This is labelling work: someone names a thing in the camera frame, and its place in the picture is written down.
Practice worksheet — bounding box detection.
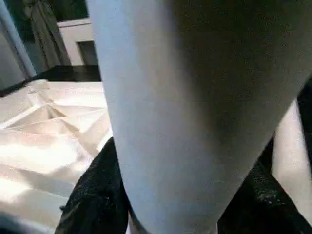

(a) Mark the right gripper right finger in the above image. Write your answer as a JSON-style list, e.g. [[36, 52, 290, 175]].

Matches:
[[216, 140, 312, 234]]

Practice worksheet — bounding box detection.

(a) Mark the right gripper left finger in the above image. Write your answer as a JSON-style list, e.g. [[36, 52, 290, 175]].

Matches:
[[55, 136, 130, 234]]

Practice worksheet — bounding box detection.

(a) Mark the white plastic table top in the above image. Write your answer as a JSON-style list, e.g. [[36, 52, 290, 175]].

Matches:
[[0, 78, 115, 234]]

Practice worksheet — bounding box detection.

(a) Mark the white plastic table leg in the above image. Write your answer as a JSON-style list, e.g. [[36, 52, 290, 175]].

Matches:
[[86, 0, 312, 234], [270, 97, 311, 196]]

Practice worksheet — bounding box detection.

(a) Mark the white sideboard with glass doors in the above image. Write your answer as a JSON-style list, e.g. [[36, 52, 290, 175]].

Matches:
[[57, 18, 102, 67]]

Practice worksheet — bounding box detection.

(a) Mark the grey brown curtain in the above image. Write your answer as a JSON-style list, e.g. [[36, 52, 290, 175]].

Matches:
[[21, 0, 73, 71]]

